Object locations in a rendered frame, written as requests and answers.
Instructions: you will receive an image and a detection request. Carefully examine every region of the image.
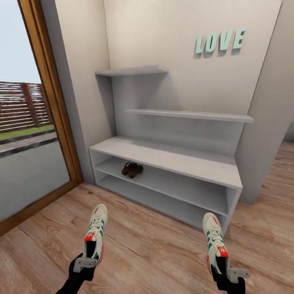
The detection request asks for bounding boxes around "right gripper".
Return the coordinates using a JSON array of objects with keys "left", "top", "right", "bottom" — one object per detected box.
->
[{"left": 211, "top": 265, "right": 246, "bottom": 294}]

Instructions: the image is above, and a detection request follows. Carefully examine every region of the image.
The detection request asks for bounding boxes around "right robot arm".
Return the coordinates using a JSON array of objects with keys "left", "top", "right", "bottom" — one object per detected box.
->
[{"left": 211, "top": 265, "right": 251, "bottom": 294}]

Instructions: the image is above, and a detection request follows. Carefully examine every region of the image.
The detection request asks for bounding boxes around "sandal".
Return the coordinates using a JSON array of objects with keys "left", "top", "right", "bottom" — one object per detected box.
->
[
  {"left": 129, "top": 165, "right": 143, "bottom": 178},
  {"left": 122, "top": 163, "right": 139, "bottom": 176}
]

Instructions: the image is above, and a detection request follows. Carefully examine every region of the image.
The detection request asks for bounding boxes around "gym shoe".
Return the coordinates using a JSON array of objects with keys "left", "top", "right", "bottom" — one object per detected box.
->
[
  {"left": 202, "top": 212, "right": 230, "bottom": 275},
  {"left": 83, "top": 203, "right": 108, "bottom": 266}
]

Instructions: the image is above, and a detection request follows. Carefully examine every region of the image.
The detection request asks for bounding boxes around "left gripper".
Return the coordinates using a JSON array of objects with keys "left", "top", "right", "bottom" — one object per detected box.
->
[{"left": 66, "top": 253, "right": 95, "bottom": 292}]

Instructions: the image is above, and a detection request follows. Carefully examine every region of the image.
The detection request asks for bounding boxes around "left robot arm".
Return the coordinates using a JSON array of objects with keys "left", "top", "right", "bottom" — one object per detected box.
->
[{"left": 56, "top": 253, "right": 98, "bottom": 294}]

